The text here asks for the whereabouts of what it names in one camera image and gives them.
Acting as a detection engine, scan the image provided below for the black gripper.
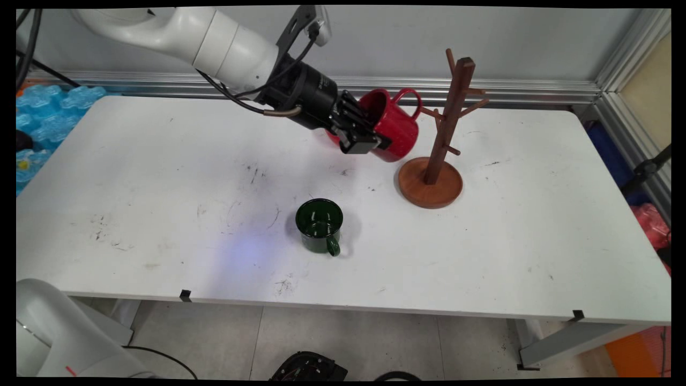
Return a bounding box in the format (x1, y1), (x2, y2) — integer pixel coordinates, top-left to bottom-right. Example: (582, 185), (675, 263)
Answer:
(279, 63), (392, 156)

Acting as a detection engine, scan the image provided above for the red enamel mug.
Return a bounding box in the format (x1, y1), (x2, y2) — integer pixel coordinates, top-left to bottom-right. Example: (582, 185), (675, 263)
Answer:
(356, 87), (423, 164)

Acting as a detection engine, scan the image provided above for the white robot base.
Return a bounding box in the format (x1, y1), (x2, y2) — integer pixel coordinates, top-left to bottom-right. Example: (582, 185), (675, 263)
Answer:
(16, 279), (157, 378)

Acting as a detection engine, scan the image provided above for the wooden mug tree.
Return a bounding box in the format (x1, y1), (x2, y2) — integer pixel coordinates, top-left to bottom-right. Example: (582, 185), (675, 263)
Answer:
(398, 48), (490, 210)

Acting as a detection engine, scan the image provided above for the dark green enamel mug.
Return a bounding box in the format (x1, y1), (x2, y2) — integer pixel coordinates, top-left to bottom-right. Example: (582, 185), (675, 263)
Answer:
(295, 198), (345, 258)

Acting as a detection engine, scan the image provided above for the black device on floor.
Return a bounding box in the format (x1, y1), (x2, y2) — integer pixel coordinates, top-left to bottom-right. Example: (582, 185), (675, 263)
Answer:
(268, 351), (349, 381)

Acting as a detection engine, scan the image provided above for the blue plastic bag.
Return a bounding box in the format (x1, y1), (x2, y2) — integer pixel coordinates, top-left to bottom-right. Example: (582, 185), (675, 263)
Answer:
(584, 121), (652, 208)

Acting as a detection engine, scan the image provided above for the black stand pole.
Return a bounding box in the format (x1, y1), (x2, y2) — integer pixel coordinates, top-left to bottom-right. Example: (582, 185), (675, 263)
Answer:
(621, 144), (672, 197)

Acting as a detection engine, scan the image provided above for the grey metal table leg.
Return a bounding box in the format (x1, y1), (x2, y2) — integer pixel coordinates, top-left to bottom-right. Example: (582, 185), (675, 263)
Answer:
(75, 298), (143, 347)
(516, 318), (661, 372)

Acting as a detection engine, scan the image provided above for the red plastic bag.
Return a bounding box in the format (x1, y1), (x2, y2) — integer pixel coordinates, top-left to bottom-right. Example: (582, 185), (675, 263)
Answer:
(630, 202), (672, 277)

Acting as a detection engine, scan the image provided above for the blue bubble plastic packaging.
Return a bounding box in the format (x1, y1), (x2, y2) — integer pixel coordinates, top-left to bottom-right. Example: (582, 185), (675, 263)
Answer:
(16, 84), (108, 195)

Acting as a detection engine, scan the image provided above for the orange floor mat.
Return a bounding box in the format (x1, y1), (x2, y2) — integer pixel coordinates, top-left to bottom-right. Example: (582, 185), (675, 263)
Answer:
(605, 324), (672, 378)

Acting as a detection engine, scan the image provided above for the black camera cable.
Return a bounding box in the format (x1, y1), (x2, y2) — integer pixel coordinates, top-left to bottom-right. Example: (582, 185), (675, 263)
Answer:
(233, 33), (319, 101)

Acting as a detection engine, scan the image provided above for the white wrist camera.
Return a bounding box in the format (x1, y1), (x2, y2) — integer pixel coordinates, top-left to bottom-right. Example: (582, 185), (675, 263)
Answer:
(305, 6), (333, 47)

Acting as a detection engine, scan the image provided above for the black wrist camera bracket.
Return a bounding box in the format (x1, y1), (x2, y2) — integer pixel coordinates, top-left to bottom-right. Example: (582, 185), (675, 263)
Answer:
(275, 6), (318, 57)

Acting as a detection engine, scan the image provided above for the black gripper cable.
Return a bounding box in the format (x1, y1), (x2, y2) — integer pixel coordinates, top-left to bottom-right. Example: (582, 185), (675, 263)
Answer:
(195, 69), (303, 117)

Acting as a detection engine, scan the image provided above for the long aluminium frame rail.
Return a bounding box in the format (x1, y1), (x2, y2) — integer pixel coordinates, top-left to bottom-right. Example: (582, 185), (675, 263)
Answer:
(21, 69), (602, 106)

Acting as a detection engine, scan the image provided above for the black cable loop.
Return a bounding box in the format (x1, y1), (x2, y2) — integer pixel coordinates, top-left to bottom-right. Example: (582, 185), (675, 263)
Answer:
(372, 370), (424, 382)

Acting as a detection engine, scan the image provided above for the short aluminium frame rail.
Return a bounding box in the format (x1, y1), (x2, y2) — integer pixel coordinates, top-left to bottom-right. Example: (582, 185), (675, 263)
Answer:
(592, 91), (672, 218)

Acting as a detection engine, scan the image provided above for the aluminium frame corner post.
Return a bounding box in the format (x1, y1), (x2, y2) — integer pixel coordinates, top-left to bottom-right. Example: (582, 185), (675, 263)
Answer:
(595, 8), (672, 94)

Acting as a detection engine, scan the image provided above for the black floor cable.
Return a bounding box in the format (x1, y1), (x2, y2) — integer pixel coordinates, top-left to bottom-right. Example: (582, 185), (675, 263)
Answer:
(122, 345), (199, 380)

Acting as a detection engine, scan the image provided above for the thin black slanted cable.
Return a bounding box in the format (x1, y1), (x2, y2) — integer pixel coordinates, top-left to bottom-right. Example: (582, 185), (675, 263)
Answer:
(16, 50), (81, 88)

